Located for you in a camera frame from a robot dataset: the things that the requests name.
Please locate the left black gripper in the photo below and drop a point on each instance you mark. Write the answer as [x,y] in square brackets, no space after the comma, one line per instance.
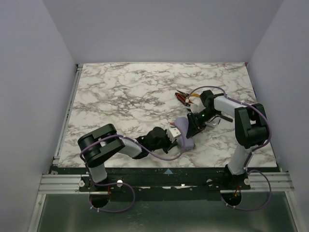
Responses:
[167,146]

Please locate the aluminium frame rail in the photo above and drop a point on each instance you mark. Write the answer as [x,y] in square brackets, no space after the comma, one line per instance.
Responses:
[72,184]

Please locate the clear plastic box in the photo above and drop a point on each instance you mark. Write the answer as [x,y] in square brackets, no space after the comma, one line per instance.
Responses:
[215,121]

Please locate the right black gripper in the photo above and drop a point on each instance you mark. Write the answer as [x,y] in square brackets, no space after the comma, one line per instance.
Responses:
[193,128]

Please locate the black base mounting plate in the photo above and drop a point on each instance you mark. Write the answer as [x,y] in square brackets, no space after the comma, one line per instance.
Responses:
[158,184]

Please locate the purple umbrella case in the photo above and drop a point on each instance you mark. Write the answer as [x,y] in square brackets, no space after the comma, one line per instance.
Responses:
[182,124]

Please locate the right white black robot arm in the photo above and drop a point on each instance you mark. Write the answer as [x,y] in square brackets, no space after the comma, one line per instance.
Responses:
[252,130]

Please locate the yellow handled pliers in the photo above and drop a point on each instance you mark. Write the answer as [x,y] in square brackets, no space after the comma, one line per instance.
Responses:
[186,95]

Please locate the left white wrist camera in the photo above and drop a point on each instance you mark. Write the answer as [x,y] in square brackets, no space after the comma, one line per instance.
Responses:
[173,133]

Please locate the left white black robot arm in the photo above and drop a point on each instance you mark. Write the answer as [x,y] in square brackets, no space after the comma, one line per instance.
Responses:
[101,144]

